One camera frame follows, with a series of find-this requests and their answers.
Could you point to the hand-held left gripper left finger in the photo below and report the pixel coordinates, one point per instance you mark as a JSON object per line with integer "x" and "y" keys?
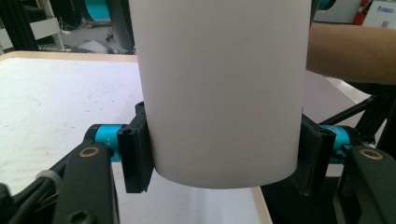
{"x": 137, "y": 155}

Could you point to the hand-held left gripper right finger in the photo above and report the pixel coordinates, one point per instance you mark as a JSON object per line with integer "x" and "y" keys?
{"x": 314, "y": 149}

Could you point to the single white paper cup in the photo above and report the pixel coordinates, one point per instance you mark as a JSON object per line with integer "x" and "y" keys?
{"x": 218, "y": 93}

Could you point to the black metal strut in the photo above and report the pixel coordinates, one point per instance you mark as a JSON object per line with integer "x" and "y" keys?
{"x": 345, "y": 112}

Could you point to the white table mat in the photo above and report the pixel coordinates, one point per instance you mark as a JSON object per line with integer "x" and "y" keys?
{"x": 62, "y": 102}

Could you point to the wooden table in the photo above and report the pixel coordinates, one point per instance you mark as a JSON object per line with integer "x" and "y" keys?
{"x": 62, "y": 55}

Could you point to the red fire extinguisher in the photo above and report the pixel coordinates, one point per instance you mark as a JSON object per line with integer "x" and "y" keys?
{"x": 361, "y": 12}

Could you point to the white sign board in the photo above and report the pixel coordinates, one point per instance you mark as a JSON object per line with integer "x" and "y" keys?
{"x": 381, "y": 14}

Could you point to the teal cylinder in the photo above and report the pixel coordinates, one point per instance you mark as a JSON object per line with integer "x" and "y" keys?
{"x": 98, "y": 9}

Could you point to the black metal frame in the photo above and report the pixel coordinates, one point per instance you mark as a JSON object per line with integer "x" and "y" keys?
{"x": 18, "y": 25}

